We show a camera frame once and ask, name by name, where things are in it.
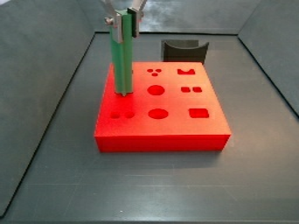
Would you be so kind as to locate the red shape-sorting block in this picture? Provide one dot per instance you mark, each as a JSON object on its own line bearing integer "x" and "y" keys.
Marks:
{"x": 170, "y": 114}

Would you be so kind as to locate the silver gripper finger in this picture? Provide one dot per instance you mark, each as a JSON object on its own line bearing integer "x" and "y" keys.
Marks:
{"x": 136, "y": 11}
{"x": 113, "y": 20}

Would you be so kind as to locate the green star-shaped peg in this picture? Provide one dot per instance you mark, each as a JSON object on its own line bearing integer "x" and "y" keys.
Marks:
{"x": 121, "y": 57}

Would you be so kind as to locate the black curved holder block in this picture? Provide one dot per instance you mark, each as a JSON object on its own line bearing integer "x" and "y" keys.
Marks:
{"x": 182, "y": 50}

